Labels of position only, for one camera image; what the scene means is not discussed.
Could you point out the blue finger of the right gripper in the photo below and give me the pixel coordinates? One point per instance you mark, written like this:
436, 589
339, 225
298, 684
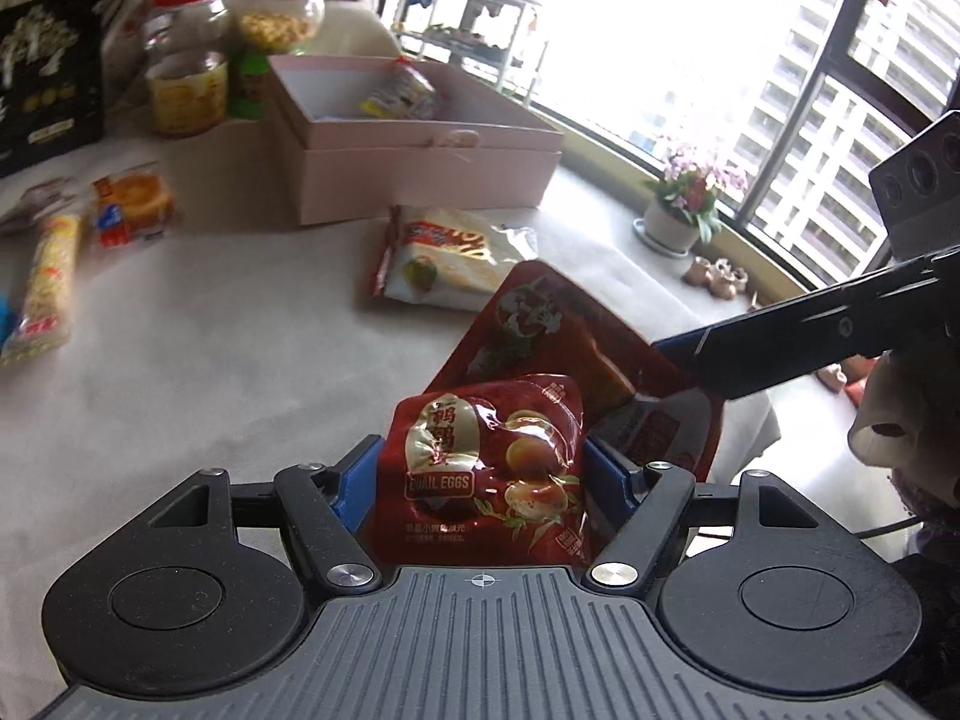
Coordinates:
687, 352

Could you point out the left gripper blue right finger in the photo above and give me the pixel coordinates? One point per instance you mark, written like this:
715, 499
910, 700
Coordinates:
643, 507

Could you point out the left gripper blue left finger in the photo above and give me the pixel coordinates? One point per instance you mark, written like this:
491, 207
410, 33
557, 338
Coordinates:
324, 508

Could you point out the red sausage snack bag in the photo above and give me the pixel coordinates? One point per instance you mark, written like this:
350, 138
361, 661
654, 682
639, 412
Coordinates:
634, 398

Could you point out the red quail eggs packet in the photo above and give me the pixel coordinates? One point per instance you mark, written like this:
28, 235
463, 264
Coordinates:
489, 474

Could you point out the small clear cake snack packet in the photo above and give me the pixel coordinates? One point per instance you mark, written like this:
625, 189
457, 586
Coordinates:
404, 95

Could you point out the potted pink flower plant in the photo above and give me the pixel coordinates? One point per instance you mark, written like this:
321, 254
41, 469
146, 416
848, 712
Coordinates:
684, 206

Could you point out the rice cracker packet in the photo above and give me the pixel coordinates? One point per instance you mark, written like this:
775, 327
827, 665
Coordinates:
447, 258

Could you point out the pink cardboard box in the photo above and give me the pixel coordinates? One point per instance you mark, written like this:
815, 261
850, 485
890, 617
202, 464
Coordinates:
480, 150

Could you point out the yellow noodle snack stick packet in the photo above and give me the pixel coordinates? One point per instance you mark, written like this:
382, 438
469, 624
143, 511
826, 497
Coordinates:
45, 319

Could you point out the orange cake packet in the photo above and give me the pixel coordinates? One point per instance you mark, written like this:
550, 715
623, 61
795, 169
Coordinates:
131, 206

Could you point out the blue snack packet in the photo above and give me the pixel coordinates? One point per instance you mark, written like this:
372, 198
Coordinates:
7, 320

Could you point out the metal balcony rack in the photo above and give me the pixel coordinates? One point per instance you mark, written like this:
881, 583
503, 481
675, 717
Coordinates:
501, 42

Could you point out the red lid plastic jar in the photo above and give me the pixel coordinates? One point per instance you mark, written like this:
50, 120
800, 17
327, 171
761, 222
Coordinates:
187, 65

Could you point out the green lid snack jar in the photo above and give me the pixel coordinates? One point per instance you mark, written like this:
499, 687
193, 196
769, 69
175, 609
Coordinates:
266, 28

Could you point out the black plum gift box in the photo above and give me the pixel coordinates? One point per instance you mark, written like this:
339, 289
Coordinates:
52, 80

